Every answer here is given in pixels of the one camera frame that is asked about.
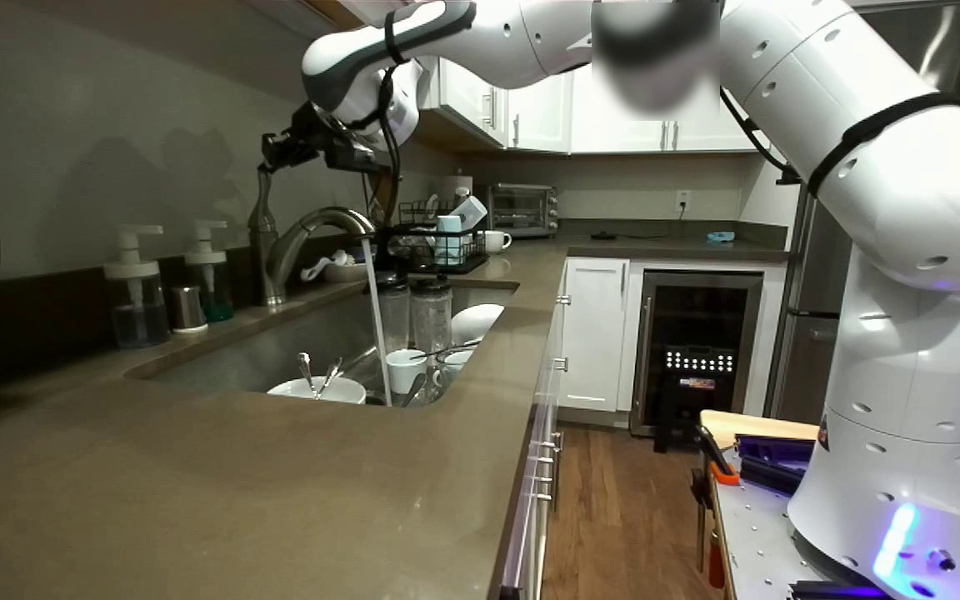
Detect white upper cabinets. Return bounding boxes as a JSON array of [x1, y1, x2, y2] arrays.
[[327, 0, 773, 157]]

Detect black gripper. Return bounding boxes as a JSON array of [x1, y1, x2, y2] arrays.
[[257, 104, 379, 174]]

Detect black wine cooler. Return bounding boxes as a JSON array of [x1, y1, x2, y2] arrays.
[[631, 270, 763, 450]]

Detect robot cart table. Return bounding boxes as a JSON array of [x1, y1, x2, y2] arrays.
[[696, 408, 874, 600]]

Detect white mug in sink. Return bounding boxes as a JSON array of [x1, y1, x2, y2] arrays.
[[387, 350, 425, 398]]

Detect black dish rack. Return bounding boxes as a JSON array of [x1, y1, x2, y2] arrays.
[[387, 222, 485, 272]]

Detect white blue dish brush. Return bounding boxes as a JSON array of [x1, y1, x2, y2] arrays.
[[300, 250, 365, 285]]

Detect toaster oven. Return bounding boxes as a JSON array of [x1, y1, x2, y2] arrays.
[[491, 184, 556, 236]]

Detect white plate in sink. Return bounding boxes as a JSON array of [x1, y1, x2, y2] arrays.
[[451, 302, 502, 347]]

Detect white bowl in sink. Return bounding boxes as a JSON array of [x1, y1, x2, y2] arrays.
[[267, 378, 365, 408]]

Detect stainless steel refrigerator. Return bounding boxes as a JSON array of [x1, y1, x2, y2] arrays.
[[763, 0, 960, 424]]

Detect white lower cabinet door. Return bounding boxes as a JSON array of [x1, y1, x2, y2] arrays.
[[563, 258, 626, 412]]

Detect stainless steel sink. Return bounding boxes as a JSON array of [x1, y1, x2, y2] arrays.
[[135, 285, 517, 408]]

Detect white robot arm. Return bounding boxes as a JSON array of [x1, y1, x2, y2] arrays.
[[264, 0, 960, 600]]

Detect green soap dispenser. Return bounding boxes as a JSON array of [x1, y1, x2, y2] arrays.
[[182, 219, 233, 325]]

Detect glass blender jar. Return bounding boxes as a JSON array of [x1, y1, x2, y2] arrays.
[[411, 281, 454, 354]]

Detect steel kitchen faucet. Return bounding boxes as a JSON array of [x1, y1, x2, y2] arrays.
[[246, 162, 376, 307]]

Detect clear blue soap dispenser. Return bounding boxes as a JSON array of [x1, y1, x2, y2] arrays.
[[104, 222, 165, 350]]

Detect white mug on counter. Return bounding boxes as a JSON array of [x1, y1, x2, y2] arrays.
[[475, 230, 513, 254]]

